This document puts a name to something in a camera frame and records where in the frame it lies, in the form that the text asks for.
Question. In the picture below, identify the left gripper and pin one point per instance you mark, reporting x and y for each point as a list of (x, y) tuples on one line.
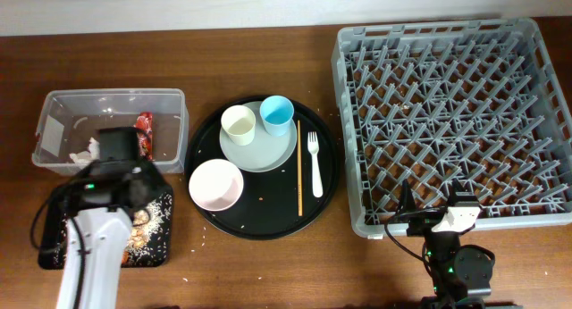
[(164, 185)]

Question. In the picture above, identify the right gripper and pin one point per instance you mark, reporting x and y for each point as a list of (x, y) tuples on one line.
[(423, 222)]

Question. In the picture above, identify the white napkin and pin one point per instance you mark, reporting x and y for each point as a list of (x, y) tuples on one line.
[(87, 156)]

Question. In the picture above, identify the cooked rice pile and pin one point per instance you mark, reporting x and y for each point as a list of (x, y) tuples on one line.
[(149, 241)]

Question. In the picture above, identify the red strawberry snack wrapper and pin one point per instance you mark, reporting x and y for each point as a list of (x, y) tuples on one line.
[(145, 134)]

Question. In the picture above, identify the pink bowl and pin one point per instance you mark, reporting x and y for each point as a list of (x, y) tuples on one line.
[(216, 185)]

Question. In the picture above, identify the cream plastic cup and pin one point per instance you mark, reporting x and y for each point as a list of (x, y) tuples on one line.
[(239, 123)]

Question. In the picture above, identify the grey round plate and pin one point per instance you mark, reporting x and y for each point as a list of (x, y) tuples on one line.
[(265, 152)]

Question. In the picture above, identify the light blue plastic cup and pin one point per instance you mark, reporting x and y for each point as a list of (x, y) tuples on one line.
[(276, 113)]

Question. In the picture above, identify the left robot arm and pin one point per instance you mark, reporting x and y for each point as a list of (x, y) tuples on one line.
[(96, 239)]

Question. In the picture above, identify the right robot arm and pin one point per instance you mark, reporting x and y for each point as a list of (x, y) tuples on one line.
[(460, 273)]

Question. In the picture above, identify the clear plastic waste bin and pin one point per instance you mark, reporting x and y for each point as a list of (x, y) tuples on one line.
[(70, 118)]

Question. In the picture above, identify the grey dishwasher rack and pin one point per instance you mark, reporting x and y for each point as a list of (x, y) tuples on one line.
[(431, 103)]

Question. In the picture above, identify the black rectangular tray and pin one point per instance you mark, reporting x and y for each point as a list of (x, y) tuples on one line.
[(55, 233)]

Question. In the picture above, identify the white plastic fork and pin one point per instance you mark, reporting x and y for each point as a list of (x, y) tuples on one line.
[(313, 149)]

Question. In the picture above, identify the wooden chopstick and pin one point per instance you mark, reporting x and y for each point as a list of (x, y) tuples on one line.
[(299, 171)]

